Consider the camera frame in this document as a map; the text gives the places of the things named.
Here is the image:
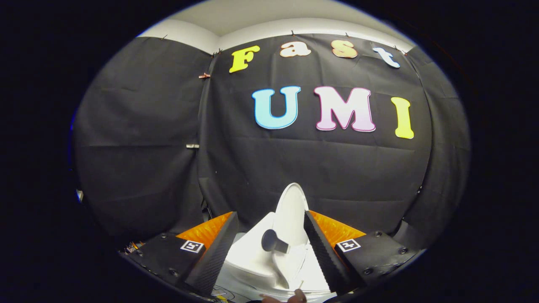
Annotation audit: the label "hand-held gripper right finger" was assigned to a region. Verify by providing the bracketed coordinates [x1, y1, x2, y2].
[303, 210, 422, 296]

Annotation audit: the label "grey round lid tab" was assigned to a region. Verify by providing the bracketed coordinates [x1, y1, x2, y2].
[261, 229, 291, 254]

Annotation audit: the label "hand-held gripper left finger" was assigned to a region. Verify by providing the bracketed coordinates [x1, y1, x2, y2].
[122, 212, 239, 297]

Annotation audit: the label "black backdrop cloth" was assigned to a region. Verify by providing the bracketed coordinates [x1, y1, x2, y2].
[72, 33, 471, 253]

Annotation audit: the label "thin black cables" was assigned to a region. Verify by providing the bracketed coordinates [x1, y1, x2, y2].
[212, 286, 235, 302]

